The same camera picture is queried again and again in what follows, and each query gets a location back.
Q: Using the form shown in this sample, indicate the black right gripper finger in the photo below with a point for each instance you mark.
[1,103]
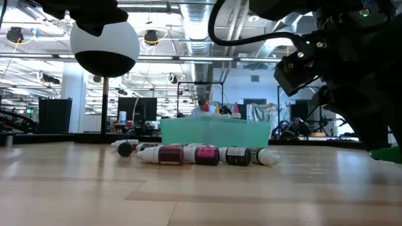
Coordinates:
[399,110]
[364,125]

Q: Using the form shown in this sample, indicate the large green Chefmaster coloring bottle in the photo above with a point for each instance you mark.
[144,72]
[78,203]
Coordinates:
[387,154]

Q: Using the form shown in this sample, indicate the large pink Chefmaster coloring bottle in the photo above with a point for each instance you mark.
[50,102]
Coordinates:
[235,109]

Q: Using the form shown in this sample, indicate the large yellow Chefmaster coloring bottle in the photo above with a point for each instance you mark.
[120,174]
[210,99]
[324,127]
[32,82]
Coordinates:
[217,110]

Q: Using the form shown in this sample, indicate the small maroon food coloring bottle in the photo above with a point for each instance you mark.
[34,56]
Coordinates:
[169,155]

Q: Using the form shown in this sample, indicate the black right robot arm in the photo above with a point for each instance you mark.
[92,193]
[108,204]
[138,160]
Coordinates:
[298,7]

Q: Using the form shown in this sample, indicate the black background robot arm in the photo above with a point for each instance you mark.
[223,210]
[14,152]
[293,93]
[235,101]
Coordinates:
[226,110]

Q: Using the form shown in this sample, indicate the small pink-label food coloring bottle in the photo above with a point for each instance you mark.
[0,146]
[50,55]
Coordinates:
[205,153]

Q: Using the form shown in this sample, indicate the white globe table lamp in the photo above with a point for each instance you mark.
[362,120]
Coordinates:
[106,62]

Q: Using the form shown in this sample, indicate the black ceiling device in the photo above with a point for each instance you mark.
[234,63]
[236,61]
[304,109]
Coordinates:
[14,34]
[150,36]

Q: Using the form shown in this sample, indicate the black background equipment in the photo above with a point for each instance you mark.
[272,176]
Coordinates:
[296,128]

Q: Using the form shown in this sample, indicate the large ceiling light panel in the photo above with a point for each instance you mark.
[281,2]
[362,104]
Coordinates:
[279,42]

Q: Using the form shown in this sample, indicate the long ceiling light strip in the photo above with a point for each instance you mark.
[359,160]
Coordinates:
[260,59]
[188,58]

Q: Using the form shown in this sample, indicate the grey cloth cover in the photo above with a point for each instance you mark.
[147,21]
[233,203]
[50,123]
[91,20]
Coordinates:
[259,113]

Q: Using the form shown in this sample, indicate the black cabinet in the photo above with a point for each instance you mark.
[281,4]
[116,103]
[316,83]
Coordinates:
[55,114]

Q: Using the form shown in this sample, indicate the black computer monitor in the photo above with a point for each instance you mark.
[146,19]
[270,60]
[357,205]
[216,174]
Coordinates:
[138,108]

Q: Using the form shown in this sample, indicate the white and blue cup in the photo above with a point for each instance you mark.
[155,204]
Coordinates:
[122,116]

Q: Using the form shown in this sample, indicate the green exit sign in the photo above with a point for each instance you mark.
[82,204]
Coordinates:
[29,110]

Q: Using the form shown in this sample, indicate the translucent green plastic bin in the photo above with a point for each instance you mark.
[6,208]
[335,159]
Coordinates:
[216,133]

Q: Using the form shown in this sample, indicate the person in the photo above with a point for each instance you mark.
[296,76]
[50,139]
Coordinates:
[199,110]

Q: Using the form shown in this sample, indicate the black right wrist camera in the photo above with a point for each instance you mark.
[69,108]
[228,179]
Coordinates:
[298,73]

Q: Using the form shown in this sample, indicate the silver diagonal duct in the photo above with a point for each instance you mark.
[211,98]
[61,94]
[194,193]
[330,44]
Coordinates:
[273,47]

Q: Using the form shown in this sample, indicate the silver ventilation duct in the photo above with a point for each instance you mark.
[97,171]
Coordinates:
[198,31]

